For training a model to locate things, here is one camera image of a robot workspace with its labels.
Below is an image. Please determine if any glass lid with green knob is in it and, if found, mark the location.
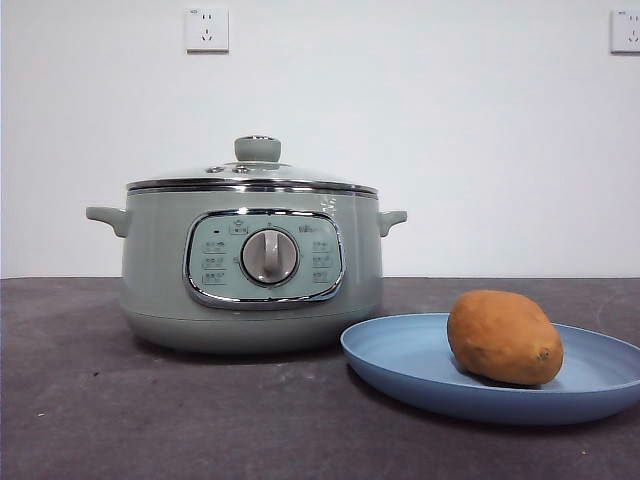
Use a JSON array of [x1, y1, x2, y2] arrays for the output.
[[125, 134, 379, 194]]

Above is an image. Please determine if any brown potato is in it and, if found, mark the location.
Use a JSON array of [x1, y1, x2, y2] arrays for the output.
[[446, 289, 565, 387]]

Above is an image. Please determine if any blue round plate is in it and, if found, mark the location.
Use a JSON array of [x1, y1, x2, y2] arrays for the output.
[[340, 312, 640, 426]]

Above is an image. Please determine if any pale green electric steamer pot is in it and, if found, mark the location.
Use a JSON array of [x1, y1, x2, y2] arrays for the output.
[[85, 187, 408, 356]]

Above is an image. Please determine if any white wall socket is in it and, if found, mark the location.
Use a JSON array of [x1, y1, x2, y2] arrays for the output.
[[186, 7, 231, 54], [609, 9, 640, 55]]

